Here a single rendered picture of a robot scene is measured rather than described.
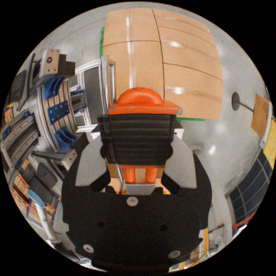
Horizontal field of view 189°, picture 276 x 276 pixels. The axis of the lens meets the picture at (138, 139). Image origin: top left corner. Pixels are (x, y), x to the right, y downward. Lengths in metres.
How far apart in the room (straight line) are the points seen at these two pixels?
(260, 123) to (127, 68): 1.80
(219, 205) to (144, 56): 1.61
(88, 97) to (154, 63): 0.78
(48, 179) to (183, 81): 0.98
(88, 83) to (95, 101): 0.23
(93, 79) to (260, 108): 2.28
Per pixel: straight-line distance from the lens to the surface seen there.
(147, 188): 0.20
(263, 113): 1.76
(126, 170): 0.16
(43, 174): 0.54
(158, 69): 0.67
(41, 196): 0.53
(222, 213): 1.35
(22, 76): 0.51
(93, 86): 1.10
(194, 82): 0.76
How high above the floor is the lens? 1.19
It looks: 58 degrees down
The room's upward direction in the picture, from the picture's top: 179 degrees counter-clockwise
